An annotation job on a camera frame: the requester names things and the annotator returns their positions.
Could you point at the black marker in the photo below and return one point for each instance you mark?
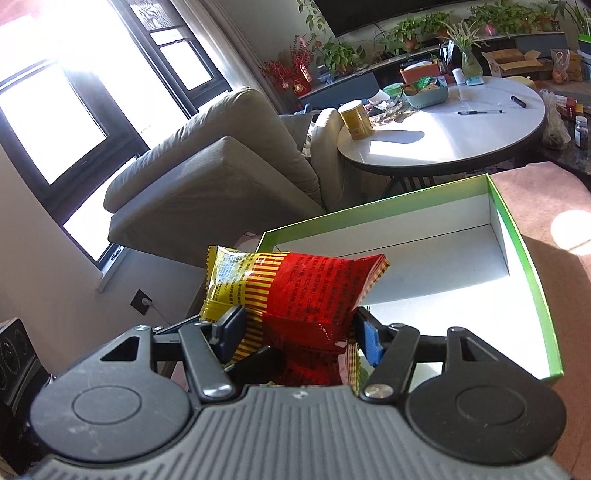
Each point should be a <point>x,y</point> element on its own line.
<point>518,101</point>

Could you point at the orange tissue box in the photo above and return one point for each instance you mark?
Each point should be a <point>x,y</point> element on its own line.
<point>418,71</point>

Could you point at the black television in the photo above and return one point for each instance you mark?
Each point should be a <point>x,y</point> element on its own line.
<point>369,14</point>

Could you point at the ballpoint pen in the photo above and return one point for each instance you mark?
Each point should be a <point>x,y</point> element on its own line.
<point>480,112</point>

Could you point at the black wall socket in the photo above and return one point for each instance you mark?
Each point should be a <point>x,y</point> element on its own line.
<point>141,302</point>

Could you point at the dark marble low table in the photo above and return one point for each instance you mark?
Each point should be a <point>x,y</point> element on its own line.
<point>568,159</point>

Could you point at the small teal packet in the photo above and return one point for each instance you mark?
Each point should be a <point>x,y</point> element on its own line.
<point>474,81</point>

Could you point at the open brown cardboard box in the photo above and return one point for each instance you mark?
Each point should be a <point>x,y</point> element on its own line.
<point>510,64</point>

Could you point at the red and yellow snack packet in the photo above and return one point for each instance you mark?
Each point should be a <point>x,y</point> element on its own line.
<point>304,295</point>

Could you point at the black appliance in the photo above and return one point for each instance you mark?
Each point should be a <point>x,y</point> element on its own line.
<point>18,369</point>

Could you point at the glass vase with plant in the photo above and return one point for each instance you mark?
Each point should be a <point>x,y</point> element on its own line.
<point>472,64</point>

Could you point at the grey television cabinet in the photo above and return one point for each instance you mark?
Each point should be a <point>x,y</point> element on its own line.
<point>351,85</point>

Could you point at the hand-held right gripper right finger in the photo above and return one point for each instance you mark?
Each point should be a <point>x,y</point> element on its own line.
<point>371,344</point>

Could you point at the dark glass jar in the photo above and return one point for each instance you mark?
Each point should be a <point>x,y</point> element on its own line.
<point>581,134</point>

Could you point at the black framed window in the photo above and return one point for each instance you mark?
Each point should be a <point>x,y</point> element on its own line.
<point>46,129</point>

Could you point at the teal plastic basket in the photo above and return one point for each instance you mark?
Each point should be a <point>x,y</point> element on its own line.
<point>427,98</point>

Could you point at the pile of wrappers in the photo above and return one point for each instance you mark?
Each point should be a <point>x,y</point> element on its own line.
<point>388,110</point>

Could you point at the yellow canister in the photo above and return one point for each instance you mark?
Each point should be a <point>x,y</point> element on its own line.
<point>355,121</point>

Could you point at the beige armchair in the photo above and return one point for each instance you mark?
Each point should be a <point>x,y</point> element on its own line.
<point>207,184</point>

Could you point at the yellow carton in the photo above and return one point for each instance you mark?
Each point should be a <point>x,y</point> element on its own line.
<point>581,67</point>

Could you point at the plastic bag with oranges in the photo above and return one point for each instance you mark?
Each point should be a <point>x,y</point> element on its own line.
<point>561,69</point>

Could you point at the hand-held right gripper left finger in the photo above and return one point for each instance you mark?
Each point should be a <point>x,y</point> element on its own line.
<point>233,325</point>

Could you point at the potted green plant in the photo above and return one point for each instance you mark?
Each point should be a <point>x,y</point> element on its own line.
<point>436,23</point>
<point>339,57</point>
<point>489,14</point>
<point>408,32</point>

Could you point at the small white bottle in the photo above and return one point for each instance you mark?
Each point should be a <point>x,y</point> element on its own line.
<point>458,76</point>

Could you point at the round white table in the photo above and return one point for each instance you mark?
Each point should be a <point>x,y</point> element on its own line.
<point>461,138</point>

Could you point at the clear plastic bag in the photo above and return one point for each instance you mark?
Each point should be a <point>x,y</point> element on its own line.
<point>554,124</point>

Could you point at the green bowl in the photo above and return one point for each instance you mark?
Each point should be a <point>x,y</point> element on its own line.
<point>393,88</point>

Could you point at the hanging vine plant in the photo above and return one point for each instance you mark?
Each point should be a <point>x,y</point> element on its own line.
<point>310,14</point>

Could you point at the green cardboard box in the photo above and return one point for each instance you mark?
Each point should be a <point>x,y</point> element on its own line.
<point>438,258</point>

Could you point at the red flower decoration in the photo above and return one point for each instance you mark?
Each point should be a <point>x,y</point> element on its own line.
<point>295,64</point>

